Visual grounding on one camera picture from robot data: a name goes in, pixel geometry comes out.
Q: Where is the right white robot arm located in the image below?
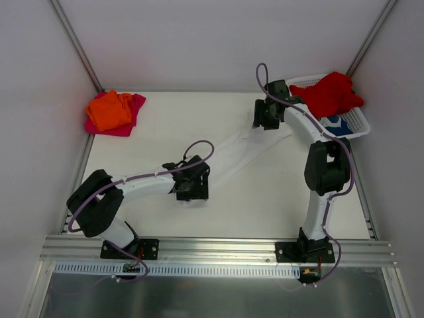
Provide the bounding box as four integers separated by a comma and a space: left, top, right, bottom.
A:
252, 79, 353, 262

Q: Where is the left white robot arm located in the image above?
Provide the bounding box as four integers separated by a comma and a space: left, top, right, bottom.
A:
66, 155, 211, 258

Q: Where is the red crumpled t shirt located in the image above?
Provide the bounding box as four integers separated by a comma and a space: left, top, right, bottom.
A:
289, 72, 364, 119

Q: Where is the blue white t shirt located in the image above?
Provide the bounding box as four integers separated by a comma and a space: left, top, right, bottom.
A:
319, 115, 353, 136

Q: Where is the white plastic basket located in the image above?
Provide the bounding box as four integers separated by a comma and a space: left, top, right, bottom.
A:
286, 74, 370, 139

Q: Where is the pink folded t shirt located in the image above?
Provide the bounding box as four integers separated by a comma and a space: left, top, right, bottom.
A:
84, 90, 146, 137

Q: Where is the orange folded t shirt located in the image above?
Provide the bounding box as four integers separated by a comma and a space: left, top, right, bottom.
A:
85, 90, 133, 131

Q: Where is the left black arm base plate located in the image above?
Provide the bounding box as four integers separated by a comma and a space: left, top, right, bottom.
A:
100, 238, 160, 260

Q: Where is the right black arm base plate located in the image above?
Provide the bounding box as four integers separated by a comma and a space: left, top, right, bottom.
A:
274, 238, 335, 264

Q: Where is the aluminium front rail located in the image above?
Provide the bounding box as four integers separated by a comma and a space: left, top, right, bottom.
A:
40, 235, 398, 268

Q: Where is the white slotted cable duct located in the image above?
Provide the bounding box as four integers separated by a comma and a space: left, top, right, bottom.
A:
54, 262, 301, 279

